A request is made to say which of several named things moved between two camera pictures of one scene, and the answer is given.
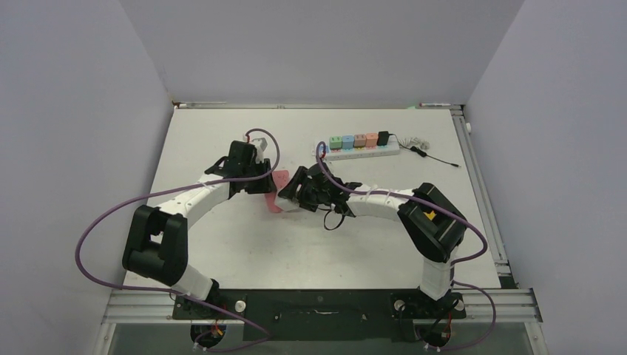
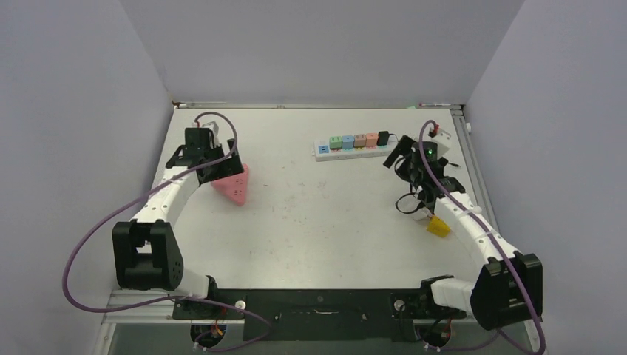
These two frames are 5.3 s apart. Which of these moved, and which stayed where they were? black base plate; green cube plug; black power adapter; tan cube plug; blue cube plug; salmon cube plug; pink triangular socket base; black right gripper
Moved: black right gripper; pink triangular socket base
Stayed: salmon cube plug; tan cube plug; green cube plug; blue cube plug; black power adapter; black base plate
